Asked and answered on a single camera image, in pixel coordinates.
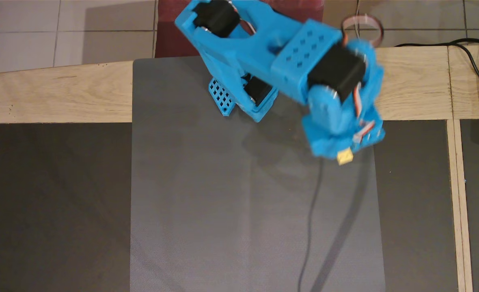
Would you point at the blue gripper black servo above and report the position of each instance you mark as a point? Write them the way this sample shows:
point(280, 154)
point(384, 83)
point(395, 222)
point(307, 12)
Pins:
point(332, 149)

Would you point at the pale yellow lego brick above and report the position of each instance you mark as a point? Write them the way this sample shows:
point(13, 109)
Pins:
point(345, 156)

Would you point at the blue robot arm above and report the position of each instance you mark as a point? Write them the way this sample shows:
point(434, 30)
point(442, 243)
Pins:
point(264, 44)

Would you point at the grey rubber mat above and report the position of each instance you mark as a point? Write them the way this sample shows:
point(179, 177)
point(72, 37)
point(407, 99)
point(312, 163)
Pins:
point(223, 202)

